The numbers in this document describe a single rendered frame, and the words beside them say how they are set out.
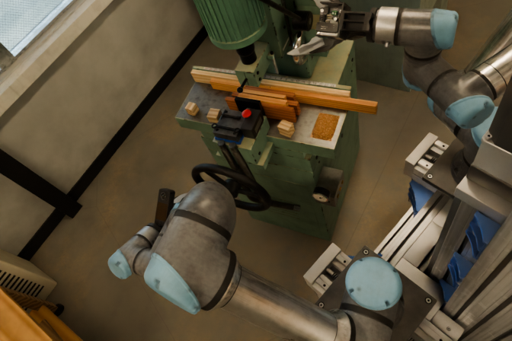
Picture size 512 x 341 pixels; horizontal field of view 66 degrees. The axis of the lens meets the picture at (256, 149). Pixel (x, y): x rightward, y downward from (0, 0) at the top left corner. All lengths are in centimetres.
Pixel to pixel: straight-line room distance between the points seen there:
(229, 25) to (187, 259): 64
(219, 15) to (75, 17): 140
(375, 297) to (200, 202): 42
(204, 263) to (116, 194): 195
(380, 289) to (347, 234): 117
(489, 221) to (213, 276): 49
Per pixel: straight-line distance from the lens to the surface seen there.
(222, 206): 73
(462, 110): 86
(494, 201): 78
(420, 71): 92
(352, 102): 128
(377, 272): 93
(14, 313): 198
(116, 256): 116
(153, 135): 274
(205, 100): 148
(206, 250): 71
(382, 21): 87
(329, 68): 158
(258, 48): 132
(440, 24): 86
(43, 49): 231
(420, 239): 130
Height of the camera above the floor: 194
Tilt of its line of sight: 54 degrees down
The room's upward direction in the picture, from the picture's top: 24 degrees counter-clockwise
